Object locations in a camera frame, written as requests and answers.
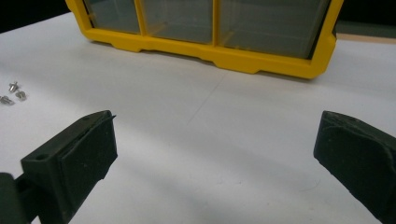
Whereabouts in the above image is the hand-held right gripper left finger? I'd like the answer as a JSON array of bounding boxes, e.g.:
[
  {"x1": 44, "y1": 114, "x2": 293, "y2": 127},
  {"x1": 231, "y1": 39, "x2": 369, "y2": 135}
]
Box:
[{"x1": 15, "y1": 109, "x2": 119, "y2": 224}]

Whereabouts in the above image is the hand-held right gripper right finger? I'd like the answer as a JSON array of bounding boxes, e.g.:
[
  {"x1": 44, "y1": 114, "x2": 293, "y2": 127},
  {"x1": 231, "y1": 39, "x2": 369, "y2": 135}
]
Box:
[{"x1": 313, "y1": 110, "x2": 396, "y2": 224}]

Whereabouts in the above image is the clear plastic drawer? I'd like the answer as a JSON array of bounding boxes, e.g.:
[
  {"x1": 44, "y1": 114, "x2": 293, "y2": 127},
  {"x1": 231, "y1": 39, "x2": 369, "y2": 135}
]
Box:
[
  {"x1": 82, "y1": 0, "x2": 141, "y2": 35},
  {"x1": 140, "y1": 0, "x2": 215, "y2": 45},
  {"x1": 217, "y1": 0, "x2": 332, "y2": 61}
]

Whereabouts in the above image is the yellow drawer cabinet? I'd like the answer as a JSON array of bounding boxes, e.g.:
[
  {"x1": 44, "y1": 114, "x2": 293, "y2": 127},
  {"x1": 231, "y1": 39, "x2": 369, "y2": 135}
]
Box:
[{"x1": 64, "y1": 0, "x2": 345, "y2": 80}]

